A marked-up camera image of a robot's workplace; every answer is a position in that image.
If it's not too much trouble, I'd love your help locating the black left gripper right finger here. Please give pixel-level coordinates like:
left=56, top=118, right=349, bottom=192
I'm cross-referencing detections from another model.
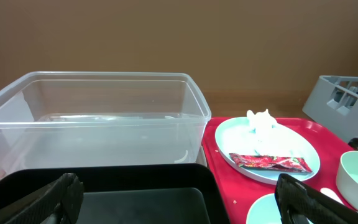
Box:
left=275, top=174, right=358, bottom=224

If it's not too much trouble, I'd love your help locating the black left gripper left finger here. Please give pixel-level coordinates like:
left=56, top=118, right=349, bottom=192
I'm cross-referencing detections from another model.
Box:
left=0, top=173, right=84, bottom=224

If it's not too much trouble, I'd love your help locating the light blue small bowl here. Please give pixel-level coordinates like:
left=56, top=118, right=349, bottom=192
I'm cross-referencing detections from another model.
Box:
left=246, top=193, right=313, bottom=224

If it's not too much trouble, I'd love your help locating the red snack wrapper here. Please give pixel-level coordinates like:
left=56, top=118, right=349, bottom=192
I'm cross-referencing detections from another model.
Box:
left=229, top=153, right=312, bottom=173

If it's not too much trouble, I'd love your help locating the white napkin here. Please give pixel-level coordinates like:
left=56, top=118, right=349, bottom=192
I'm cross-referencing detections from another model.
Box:
left=246, top=109, right=278, bottom=144

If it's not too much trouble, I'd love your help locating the light blue plate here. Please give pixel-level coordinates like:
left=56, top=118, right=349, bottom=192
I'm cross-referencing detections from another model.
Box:
left=214, top=117, right=321, bottom=185

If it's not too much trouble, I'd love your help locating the white plastic spoon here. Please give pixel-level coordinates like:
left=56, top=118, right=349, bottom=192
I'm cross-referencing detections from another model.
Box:
left=320, top=187, right=344, bottom=204

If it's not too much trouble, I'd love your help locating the grey dishwasher rack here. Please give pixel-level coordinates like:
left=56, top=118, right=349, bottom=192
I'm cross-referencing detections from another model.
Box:
left=303, top=75, right=358, bottom=143

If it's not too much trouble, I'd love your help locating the red serving tray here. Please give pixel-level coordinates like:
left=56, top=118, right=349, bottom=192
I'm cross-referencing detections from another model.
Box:
left=202, top=117, right=352, bottom=223

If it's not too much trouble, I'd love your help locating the clear plastic bin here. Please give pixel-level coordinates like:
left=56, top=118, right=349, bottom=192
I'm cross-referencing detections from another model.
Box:
left=0, top=72, right=211, bottom=180

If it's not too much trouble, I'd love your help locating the black plastic tray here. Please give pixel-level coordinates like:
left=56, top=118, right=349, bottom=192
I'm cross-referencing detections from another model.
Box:
left=0, top=164, right=229, bottom=223

